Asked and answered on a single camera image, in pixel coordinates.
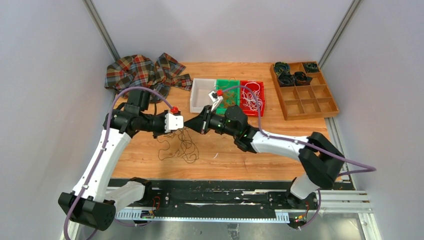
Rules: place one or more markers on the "wooden compartment tray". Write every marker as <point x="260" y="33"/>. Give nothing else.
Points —
<point x="305" y="102"/>

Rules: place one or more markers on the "white plastic bin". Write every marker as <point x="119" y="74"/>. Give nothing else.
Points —
<point x="199" y="96"/>

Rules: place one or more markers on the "green plastic bin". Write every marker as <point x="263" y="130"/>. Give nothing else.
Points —
<point x="230" y="97"/>

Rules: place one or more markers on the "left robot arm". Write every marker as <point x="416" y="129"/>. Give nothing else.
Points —
<point x="88" y="203"/>

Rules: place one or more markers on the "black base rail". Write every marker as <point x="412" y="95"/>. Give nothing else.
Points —
<point x="229" y="201"/>

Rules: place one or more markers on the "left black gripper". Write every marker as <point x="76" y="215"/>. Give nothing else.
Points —
<point x="162" y="132"/>

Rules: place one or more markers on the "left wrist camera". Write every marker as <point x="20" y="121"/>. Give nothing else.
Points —
<point x="173" y="122"/>

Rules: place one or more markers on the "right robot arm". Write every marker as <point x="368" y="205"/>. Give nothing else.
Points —
<point x="319" y="158"/>

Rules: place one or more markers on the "red plastic bin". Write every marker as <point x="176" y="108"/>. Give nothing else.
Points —
<point x="252" y="97"/>

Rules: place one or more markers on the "black coiled roll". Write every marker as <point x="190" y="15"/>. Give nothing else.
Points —
<point x="281" y="68"/>
<point x="311" y="67"/>
<point x="301" y="79"/>
<point x="286" y="80"/>

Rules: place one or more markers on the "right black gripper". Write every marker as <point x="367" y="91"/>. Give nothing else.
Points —
<point x="201" y="123"/>

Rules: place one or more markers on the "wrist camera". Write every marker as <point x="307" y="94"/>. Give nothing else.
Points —
<point x="216" y="97"/>
<point x="173" y="122"/>

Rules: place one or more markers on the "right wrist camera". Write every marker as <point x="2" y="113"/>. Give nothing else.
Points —
<point x="216" y="97"/>

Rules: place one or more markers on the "plaid cloth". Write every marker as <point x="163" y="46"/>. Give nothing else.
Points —
<point x="140" y="71"/>

